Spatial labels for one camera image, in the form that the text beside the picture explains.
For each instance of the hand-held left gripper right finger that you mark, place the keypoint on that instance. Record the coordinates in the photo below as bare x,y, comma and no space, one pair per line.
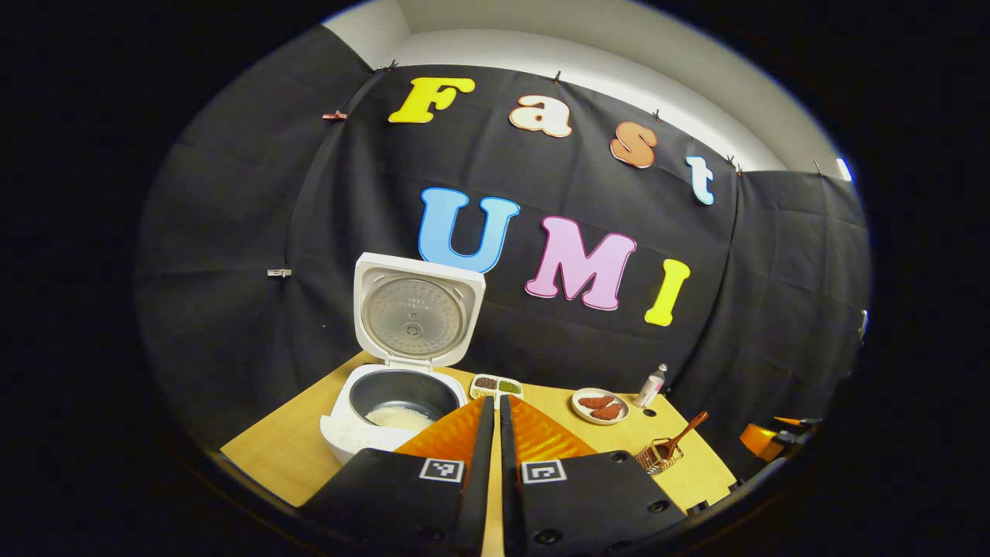
509,480

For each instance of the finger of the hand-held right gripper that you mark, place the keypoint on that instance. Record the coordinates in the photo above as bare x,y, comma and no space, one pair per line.
758,439

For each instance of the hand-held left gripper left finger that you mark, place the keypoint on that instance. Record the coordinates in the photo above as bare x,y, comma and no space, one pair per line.
476,480

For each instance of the brown wooden spoon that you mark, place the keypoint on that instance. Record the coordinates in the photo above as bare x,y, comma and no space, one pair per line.
684,433

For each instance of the white rice cooker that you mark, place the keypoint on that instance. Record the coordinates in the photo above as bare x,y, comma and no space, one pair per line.
410,309

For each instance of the white divided dish of beans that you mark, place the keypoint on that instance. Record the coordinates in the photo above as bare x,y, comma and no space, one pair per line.
495,384

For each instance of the white round plate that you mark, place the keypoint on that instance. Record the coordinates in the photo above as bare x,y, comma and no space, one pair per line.
582,411

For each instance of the reddish brown sausage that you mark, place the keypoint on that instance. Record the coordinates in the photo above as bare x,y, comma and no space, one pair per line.
595,402
608,412

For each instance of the clear bottle with pink label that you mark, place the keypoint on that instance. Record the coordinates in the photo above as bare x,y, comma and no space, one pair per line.
651,387

